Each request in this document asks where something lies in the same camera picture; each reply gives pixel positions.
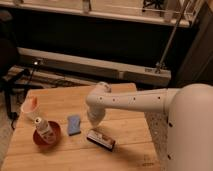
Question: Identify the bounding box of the metal pole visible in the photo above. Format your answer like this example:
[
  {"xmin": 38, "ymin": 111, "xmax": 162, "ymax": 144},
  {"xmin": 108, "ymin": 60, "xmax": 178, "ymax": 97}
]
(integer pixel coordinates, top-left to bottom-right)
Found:
[{"xmin": 155, "ymin": 0, "xmax": 190, "ymax": 74}]

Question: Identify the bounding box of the black office chair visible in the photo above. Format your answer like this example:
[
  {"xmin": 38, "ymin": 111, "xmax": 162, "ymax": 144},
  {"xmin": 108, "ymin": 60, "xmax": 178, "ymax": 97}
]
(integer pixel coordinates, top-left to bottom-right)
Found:
[{"xmin": 0, "ymin": 10, "xmax": 41, "ymax": 129}]

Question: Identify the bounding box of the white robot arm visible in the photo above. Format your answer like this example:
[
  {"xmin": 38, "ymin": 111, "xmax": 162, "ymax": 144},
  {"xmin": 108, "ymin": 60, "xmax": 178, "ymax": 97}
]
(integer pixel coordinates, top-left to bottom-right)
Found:
[{"xmin": 86, "ymin": 82, "xmax": 213, "ymax": 171}]

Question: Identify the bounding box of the red bowl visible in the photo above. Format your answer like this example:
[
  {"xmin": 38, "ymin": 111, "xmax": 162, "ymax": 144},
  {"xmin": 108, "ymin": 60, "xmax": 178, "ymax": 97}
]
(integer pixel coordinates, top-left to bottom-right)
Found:
[{"xmin": 33, "ymin": 121, "xmax": 61, "ymax": 148}]

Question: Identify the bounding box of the white plastic bottle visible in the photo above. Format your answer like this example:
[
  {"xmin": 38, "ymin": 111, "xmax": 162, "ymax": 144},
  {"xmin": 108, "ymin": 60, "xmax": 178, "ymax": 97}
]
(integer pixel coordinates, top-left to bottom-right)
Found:
[{"xmin": 35, "ymin": 117, "xmax": 56, "ymax": 144}]

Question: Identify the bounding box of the black whiteboard eraser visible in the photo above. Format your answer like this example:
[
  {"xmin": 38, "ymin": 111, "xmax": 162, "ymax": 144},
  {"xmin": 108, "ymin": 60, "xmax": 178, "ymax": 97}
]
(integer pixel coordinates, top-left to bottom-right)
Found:
[{"xmin": 87, "ymin": 129, "xmax": 115, "ymax": 151}]

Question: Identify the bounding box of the grey baseboard heater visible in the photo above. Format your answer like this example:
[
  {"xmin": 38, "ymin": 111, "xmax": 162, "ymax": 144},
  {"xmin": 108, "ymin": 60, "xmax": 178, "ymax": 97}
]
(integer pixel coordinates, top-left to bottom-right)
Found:
[{"xmin": 18, "ymin": 47, "xmax": 171, "ymax": 87}]

